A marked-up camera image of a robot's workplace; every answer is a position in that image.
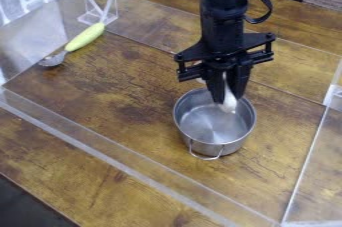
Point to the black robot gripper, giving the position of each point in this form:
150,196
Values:
225,49

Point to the white plush mushroom red cap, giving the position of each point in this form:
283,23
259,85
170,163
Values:
229,105

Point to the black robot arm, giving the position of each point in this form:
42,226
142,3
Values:
233,5

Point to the silver steel pot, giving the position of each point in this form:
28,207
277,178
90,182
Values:
211,132

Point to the clear acrylic triangle bracket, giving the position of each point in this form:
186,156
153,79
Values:
96,14

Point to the spoon with green handle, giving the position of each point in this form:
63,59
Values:
83,39

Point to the clear acrylic right wall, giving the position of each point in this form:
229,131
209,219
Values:
315,202

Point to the clear acrylic barrier front wall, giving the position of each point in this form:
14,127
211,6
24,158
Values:
211,203

